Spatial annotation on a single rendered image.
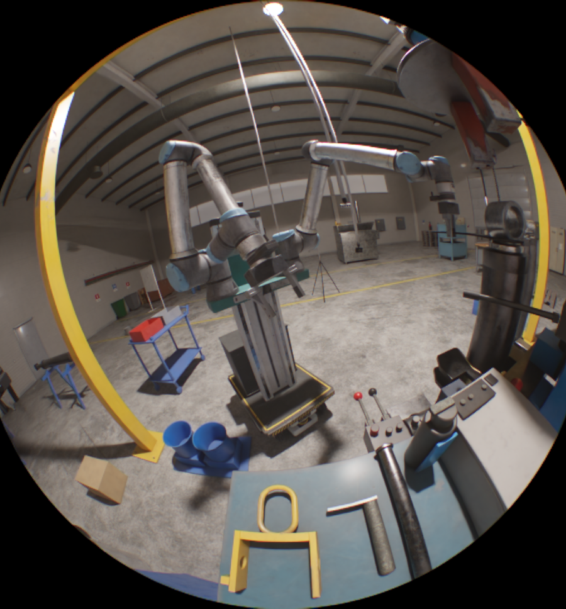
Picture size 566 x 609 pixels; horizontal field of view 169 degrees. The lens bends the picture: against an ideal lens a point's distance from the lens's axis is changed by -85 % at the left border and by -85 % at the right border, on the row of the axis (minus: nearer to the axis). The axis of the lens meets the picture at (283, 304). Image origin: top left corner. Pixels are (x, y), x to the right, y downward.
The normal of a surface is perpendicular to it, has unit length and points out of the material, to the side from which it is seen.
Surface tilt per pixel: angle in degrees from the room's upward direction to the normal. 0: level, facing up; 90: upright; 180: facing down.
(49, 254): 90
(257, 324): 90
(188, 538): 0
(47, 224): 90
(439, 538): 0
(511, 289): 90
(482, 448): 0
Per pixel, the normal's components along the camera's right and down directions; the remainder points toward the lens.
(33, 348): 0.98, -0.19
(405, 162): -0.70, 0.40
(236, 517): -0.20, -0.92
